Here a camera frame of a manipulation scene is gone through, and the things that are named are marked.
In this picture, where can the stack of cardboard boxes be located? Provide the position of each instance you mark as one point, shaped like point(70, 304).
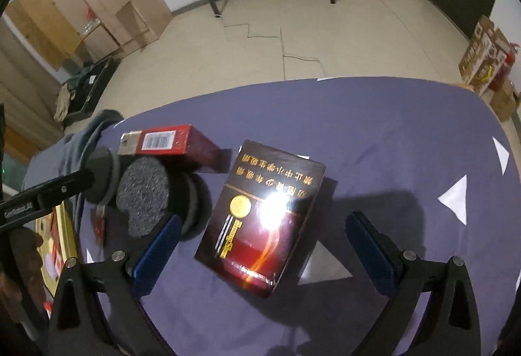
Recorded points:
point(484, 58)

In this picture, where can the yellow plastic basin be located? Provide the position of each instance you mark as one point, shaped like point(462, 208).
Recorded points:
point(61, 242)

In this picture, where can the grey cloth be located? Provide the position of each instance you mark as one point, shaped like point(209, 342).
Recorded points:
point(79, 144)

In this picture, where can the dark maroon cigarette box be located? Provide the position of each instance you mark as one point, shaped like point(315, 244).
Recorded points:
point(260, 221)

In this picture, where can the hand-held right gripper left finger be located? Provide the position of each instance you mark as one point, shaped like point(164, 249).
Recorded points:
point(159, 252)

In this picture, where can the dark round sponge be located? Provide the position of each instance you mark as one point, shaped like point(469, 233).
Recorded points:
point(142, 197)

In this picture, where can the black suitcase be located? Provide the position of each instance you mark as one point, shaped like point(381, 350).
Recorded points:
point(87, 85)

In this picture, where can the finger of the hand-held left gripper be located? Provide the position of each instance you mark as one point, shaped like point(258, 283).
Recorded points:
point(49, 195)

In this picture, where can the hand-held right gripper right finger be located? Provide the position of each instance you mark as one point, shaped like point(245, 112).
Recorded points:
point(369, 254)

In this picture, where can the red cigarette box gold end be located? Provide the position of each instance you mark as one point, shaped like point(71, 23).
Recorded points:
point(171, 142)

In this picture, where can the red white cigarette box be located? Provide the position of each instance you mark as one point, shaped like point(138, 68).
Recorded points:
point(99, 226)

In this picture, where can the wooden wardrobe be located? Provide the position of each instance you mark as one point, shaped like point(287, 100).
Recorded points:
point(93, 1)

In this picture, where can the beige curtain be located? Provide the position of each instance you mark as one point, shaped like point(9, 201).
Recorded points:
point(24, 95)

